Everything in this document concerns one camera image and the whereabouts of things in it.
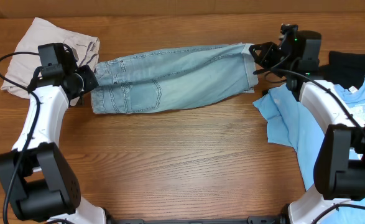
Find light blue denim shorts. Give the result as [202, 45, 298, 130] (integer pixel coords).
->
[91, 43, 258, 114]

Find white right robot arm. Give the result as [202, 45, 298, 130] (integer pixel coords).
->
[247, 24, 365, 223]

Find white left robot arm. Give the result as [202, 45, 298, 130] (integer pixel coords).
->
[0, 43, 113, 223]

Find light blue printed t-shirt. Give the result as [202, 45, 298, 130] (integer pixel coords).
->
[253, 84, 365, 224]

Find folded beige trousers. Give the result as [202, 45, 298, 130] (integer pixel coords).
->
[5, 17, 100, 86]

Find black garment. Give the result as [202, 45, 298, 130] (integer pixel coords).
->
[319, 51, 365, 89]

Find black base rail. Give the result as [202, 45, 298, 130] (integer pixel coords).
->
[104, 210, 290, 224]

